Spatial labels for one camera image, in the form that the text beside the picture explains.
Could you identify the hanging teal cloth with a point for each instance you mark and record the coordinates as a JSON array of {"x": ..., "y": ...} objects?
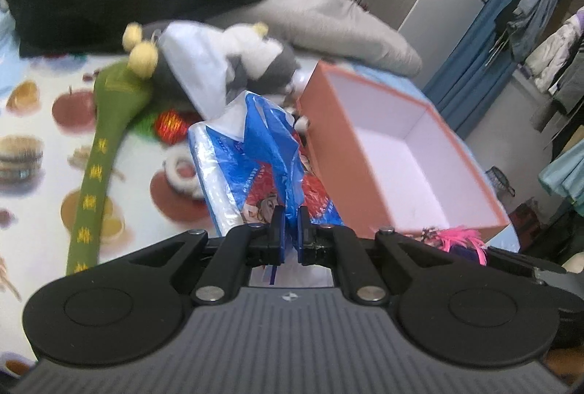
[{"x": 563, "y": 175}]

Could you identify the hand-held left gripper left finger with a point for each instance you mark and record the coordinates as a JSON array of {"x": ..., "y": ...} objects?
[{"x": 280, "y": 236}]

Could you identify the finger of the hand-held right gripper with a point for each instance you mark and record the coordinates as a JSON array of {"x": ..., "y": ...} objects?
[{"x": 520, "y": 261}]

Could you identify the grey pillow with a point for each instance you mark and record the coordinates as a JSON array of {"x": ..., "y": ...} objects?
[{"x": 328, "y": 15}]

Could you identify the fruit printed mat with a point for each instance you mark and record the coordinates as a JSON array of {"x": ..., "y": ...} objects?
[{"x": 41, "y": 202}]

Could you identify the green plush massage hammer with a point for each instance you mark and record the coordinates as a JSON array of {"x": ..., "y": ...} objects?
[{"x": 102, "y": 157}]

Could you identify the grey plush toy yellow pompoms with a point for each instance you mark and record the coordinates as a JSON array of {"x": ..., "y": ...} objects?
[{"x": 269, "y": 61}]

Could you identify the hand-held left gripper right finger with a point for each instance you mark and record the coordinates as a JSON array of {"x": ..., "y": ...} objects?
[{"x": 302, "y": 236}]

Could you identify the hanging grey blue shirt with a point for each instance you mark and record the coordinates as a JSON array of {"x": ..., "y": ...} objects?
[{"x": 540, "y": 11}]

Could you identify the red shiny ball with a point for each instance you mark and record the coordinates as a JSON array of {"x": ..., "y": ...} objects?
[{"x": 169, "y": 126}]

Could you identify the white blue face mask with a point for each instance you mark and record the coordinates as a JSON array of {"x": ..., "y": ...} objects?
[{"x": 191, "y": 65}]

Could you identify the blue printed plastic bag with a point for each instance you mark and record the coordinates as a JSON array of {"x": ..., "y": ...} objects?
[{"x": 269, "y": 147}]

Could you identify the pink feather toy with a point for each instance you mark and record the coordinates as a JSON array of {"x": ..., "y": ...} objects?
[{"x": 458, "y": 239}]

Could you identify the orange cardboard box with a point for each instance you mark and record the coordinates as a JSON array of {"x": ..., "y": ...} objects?
[{"x": 388, "y": 147}]

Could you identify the black mesh basket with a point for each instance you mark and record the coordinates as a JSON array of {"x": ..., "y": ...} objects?
[{"x": 499, "y": 180}]

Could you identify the hanging white jacket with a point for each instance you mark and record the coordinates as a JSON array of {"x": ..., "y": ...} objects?
[{"x": 554, "y": 52}]

